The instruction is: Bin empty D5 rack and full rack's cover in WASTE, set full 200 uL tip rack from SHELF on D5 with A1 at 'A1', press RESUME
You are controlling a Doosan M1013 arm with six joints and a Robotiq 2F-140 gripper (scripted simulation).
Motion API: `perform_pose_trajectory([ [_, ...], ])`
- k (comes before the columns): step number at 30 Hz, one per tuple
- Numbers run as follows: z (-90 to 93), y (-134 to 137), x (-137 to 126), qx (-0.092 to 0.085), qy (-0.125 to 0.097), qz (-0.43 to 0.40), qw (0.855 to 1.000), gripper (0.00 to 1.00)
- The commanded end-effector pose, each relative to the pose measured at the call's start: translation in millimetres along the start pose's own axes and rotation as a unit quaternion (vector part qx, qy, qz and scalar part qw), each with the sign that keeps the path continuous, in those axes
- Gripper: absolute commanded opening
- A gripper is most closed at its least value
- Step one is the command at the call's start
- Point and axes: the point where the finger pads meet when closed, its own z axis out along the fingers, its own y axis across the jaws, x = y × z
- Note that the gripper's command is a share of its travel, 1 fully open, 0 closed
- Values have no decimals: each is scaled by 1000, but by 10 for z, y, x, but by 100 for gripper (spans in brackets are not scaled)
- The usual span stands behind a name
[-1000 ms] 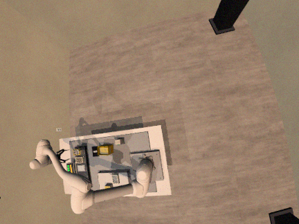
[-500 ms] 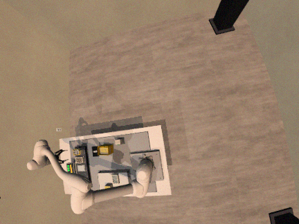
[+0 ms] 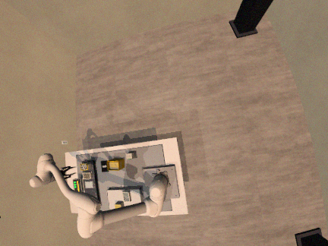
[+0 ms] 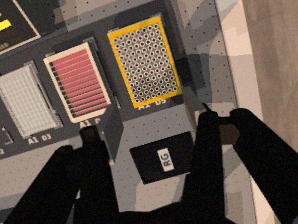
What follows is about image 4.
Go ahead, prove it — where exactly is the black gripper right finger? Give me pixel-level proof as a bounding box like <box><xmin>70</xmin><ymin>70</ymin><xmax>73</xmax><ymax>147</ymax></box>
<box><xmin>175</xmin><ymin>86</ymin><xmax>298</xmax><ymax>224</ymax></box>

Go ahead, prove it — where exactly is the red trough reservoir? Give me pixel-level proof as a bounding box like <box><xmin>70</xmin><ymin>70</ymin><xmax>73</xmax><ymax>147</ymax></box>
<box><xmin>43</xmin><ymin>41</ymin><xmax>115</xmax><ymax>123</ymax></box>

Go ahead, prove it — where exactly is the white well plate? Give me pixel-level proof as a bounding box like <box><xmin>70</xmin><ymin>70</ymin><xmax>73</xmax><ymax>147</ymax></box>
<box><xmin>0</xmin><ymin>64</ymin><xmax>60</xmax><ymax>137</ymax></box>

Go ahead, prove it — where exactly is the black rectangular pad with rg label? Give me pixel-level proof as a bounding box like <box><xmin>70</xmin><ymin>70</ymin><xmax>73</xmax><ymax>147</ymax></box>
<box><xmin>129</xmin><ymin>131</ymin><xmax>194</xmax><ymax>185</ymax></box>

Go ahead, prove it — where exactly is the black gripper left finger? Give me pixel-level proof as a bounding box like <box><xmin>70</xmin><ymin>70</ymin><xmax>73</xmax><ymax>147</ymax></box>
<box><xmin>3</xmin><ymin>102</ymin><xmax>124</xmax><ymax>224</ymax></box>

